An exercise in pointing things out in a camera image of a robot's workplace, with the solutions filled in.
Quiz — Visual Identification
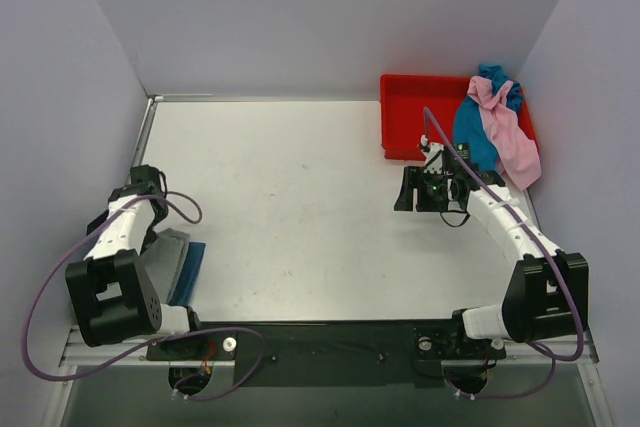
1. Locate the pink t shirt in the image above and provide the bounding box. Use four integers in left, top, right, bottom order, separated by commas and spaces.
467, 76, 541, 191

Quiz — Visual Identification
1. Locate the grey t shirt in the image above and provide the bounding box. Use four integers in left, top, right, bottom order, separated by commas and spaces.
141, 228, 191, 306

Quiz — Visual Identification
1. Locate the aluminium front rail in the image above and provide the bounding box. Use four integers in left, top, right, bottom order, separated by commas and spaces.
60, 326, 574, 367

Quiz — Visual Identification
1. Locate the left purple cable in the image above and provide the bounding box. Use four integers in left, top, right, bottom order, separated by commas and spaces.
20, 189, 268, 403

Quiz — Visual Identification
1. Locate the teal t shirt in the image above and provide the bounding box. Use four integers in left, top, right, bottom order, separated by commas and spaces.
453, 64, 524, 172

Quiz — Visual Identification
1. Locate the red plastic bin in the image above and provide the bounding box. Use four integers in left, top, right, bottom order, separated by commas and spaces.
380, 74, 538, 160

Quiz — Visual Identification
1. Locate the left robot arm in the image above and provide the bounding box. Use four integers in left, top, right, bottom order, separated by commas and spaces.
65, 165, 206, 359

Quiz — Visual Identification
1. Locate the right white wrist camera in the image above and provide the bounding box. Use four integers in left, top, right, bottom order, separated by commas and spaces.
419, 134, 444, 173

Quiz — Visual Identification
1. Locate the folded dark blue t shirt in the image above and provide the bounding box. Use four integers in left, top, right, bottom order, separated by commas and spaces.
168, 242, 206, 307

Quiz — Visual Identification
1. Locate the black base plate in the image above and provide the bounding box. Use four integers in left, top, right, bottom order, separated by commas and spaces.
147, 319, 506, 388

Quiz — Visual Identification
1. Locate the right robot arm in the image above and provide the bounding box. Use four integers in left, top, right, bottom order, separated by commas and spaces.
394, 139, 589, 356

